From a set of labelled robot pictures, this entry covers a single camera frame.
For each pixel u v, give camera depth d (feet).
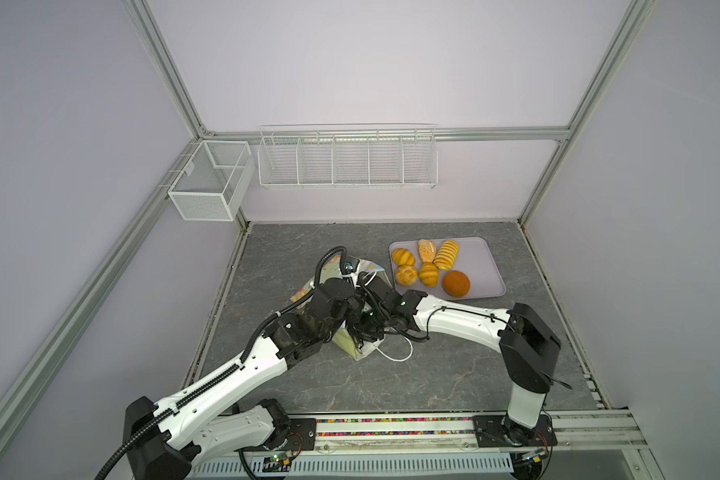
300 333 1.70
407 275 3.26
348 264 1.98
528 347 1.53
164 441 1.25
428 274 3.32
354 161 3.37
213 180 3.35
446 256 3.44
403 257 3.44
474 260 3.55
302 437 2.40
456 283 3.26
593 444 2.44
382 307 2.14
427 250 3.46
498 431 2.42
